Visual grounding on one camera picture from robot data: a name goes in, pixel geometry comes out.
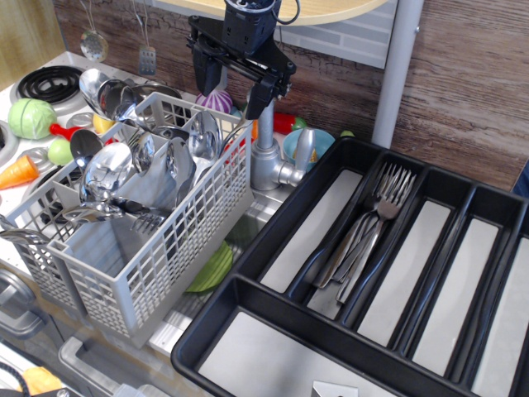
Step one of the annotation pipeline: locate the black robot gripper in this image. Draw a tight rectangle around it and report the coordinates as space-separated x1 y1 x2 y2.
188 1 296 120

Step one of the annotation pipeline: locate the black cutlery tray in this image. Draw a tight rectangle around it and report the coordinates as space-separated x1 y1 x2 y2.
171 138 528 396

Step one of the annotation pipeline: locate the large silver spoon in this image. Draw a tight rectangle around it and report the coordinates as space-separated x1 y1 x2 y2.
79 142 132 202
79 69 123 120

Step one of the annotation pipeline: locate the purple toy onion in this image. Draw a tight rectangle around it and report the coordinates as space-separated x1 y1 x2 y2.
195 89 233 114

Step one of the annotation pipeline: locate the hanging slotted spoon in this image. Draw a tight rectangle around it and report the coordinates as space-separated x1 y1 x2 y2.
80 1 109 63

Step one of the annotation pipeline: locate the wooden round shelf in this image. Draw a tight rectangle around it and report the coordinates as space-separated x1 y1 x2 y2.
152 0 386 26

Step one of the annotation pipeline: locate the green toy cabbage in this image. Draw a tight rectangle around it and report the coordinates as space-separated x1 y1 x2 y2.
7 98 57 140

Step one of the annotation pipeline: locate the silver spoon middle compartment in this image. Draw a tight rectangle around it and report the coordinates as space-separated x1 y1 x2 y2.
188 111 220 165

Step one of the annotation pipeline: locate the hanging small spatula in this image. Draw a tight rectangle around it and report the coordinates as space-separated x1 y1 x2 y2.
132 1 156 76

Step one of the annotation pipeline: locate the grey plastic cutlery basket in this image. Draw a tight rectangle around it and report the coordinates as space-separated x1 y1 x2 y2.
8 112 253 347

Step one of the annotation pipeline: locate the large silver spoon front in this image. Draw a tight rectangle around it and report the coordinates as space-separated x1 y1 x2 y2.
79 142 132 202

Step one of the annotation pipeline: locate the red toy pepper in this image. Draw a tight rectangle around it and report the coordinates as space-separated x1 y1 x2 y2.
274 112 307 135

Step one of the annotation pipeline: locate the green toy leaf plate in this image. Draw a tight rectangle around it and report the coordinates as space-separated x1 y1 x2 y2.
186 241 233 294

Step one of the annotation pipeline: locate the orange toy carrot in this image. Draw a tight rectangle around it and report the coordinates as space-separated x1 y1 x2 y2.
1 155 40 189

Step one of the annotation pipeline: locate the black coil stove burner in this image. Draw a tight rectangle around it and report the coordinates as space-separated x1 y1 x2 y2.
16 65 82 104

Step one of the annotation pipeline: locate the silver fork low in basket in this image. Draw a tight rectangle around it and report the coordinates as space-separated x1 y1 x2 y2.
110 198 169 234

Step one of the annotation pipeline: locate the green toy apple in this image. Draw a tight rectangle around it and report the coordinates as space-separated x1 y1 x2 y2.
48 138 74 165

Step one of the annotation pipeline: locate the grey metal pole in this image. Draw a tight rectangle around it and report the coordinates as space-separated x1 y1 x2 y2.
371 0 424 149

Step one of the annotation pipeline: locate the light blue toy bowl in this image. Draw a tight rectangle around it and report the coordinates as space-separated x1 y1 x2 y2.
283 129 335 166

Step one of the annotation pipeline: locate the large silver spoon back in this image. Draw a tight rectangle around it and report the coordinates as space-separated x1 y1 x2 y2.
79 69 123 120

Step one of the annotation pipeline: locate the silver fork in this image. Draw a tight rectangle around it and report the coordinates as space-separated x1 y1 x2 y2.
218 91 251 157

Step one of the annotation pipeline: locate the pile of forks in tray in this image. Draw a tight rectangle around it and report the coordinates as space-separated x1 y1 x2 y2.
313 162 417 303

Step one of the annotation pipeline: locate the silver toy faucet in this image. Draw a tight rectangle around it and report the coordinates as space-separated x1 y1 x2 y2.
250 99 316 191

